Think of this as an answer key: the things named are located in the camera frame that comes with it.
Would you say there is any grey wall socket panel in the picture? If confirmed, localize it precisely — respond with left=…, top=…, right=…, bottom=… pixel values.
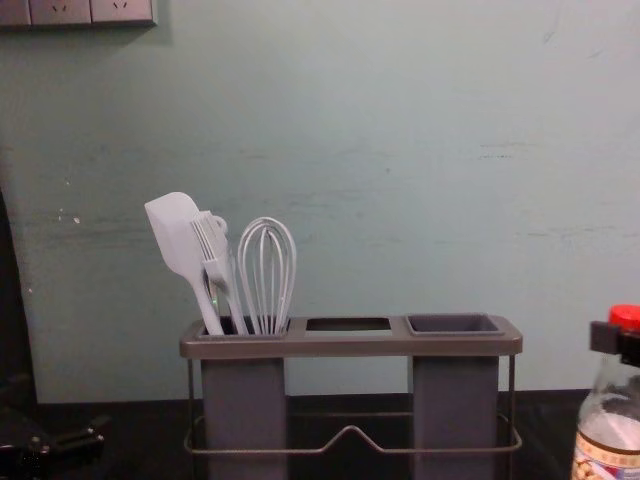
left=0, top=0, right=158, bottom=29

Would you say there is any pale silicone spatula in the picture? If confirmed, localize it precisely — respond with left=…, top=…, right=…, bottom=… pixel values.
left=144, top=191, right=227, bottom=336

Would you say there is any grey plastic rack cup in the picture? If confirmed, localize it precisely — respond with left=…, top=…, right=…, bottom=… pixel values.
left=198, top=316, right=290, bottom=480
left=405, top=312, right=502, bottom=480

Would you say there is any grey metal utensil rack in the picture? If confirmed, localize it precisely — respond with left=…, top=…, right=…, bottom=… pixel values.
left=179, top=315, right=525, bottom=480

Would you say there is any pale silicone whisk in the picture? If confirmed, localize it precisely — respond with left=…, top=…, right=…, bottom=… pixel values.
left=237, top=216, right=299, bottom=336

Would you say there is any clear plastic jar red lid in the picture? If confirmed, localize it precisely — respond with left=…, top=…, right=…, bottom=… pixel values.
left=571, top=304, right=640, bottom=480

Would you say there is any black table cloth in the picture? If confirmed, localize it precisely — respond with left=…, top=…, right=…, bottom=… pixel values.
left=0, top=388, right=640, bottom=480

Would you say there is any pale slim utensil handle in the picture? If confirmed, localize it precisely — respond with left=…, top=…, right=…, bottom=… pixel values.
left=213, top=214, right=250, bottom=335

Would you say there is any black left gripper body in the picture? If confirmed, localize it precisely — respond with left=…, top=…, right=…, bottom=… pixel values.
left=0, top=405, right=57, bottom=480

